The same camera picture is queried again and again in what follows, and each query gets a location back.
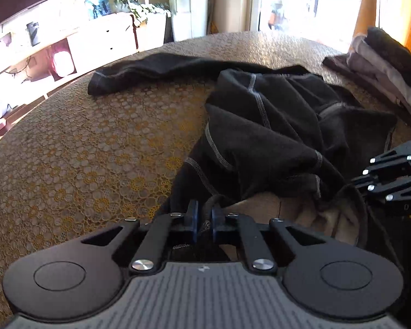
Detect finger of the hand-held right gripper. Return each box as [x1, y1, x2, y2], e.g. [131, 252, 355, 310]
[351, 166, 411, 202]
[370, 141, 411, 168]

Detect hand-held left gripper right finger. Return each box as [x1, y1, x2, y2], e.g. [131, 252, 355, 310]
[210, 206, 324, 275]

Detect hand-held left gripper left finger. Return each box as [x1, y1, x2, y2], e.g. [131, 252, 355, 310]
[80, 200, 199, 275]

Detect dark grey thermal pants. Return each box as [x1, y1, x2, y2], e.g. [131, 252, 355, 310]
[87, 54, 408, 271]

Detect mauve grey folded garment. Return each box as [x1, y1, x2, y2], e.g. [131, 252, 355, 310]
[347, 34, 411, 117]

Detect black folded garment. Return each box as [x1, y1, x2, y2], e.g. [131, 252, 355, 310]
[365, 27, 411, 86]

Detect brown folded garment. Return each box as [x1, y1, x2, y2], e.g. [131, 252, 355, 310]
[322, 55, 411, 127]

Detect pink oval lamp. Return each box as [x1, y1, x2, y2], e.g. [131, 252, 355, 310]
[51, 50, 76, 78]

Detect white drawer cabinet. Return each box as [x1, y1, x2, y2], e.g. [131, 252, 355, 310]
[0, 12, 139, 110]

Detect white tower air conditioner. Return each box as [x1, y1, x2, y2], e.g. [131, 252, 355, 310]
[171, 0, 209, 40]

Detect grey beige curtain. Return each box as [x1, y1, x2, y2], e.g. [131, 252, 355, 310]
[205, 0, 255, 35]

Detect blue art piece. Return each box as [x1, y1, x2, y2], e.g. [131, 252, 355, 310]
[85, 0, 112, 18]

